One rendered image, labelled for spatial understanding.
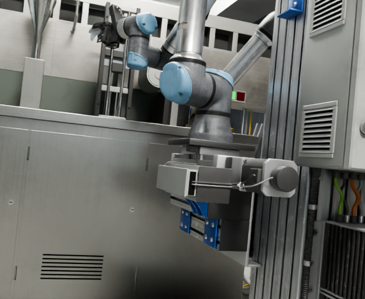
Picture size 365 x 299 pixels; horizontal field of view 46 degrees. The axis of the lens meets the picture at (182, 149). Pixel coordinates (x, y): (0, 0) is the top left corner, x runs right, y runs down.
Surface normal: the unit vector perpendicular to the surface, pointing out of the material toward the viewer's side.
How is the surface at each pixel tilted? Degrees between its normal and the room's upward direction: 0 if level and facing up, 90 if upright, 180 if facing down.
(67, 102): 90
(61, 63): 90
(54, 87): 90
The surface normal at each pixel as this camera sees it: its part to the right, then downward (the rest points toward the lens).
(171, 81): -0.72, 0.04
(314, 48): -0.94, -0.10
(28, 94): 0.29, 0.00
